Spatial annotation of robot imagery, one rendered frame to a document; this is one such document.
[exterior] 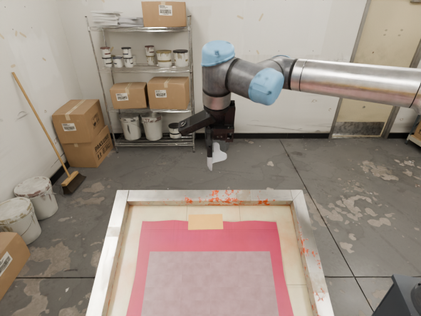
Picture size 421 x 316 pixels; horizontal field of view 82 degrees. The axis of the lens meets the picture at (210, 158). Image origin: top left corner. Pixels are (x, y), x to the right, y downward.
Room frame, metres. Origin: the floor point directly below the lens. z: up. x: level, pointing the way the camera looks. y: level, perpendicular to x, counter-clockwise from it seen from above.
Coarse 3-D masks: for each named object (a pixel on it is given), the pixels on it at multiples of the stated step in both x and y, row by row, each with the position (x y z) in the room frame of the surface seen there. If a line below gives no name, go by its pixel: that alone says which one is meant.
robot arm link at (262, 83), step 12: (240, 60) 0.56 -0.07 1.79; (264, 60) 0.61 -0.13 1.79; (228, 72) 0.55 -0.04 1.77; (240, 72) 0.53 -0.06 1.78; (252, 72) 0.52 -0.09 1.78; (264, 72) 0.52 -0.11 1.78; (276, 72) 0.52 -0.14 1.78; (228, 84) 0.54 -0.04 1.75; (240, 84) 0.52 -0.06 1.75; (252, 84) 0.51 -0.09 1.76; (264, 84) 0.50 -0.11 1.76; (276, 84) 0.50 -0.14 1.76; (252, 96) 0.51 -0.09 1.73; (264, 96) 0.49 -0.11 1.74; (276, 96) 0.52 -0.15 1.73
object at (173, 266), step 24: (144, 240) 0.48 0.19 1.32; (168, 240) 0.48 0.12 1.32; (192, 240) 0.48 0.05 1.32; (144, 264) 0.42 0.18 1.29; (168, 264) 0.42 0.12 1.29; (192, 264) 0.42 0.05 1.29; (144, 288) 0.36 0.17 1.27; (168, 288) 0.36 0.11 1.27; (192, 288) 0.36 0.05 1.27; (144, 312) 0.31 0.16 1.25; (168, 312) 0.31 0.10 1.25; (192, 312) 0.31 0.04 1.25
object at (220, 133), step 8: (232, 104) 0.64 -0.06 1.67; (208, 112) 0.61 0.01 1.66; (216, 112) 0.60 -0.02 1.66; (224, 112) 0.61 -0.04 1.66; (232, 112) 0.62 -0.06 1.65; (216, 120) 0.63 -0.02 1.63; (224, 120) 0.63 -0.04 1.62; (232, 120) 0.63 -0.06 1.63; (208, 128) 0.62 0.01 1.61; (216, 128) 0.62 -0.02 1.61; (224, 128) 0.62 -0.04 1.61; (232, 128) 0.62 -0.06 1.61; (216, 136) 0.64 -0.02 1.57; (224, 136) 0.64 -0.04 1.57; (232, 136) 0.62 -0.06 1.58
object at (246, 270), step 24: (216, 240) 0.48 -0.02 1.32; (240, 240) 0.48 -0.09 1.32; (264, 240) 0.48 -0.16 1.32; (216, 264) 0.42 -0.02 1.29; (240, 264) 0.42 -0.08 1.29; (264, 264) 0.42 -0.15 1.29; (216, 288) 0.36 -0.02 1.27; (240, 288) 0.36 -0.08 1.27; (264, 288) 0.36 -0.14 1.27; (216, 312) 0.31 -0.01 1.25; (240, 312) 0.31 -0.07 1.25; (264, 312) 0.31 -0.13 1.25; (288, 312) 0.31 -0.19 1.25
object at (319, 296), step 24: (120, 192) 0.59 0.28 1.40; (144, 192) 0.59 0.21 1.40; (168, 192) 0.59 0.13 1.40; (192, 192) 0.59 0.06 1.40; (216, 192) 0.59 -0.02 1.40; (240, 192) 0.59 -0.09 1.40; (264, 192) 0.59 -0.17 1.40; (288, 192) 0.59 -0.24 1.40; (120, 216) 0.52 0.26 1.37; (120, 240) 0.46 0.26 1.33; (312, 240) 0.45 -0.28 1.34; (312, 264) 0.40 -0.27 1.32; (96, 288) 0.34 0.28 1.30; (312, 288) 0.34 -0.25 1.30; (96, 312) 0.30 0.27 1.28; (312, 312) 0.31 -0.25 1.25
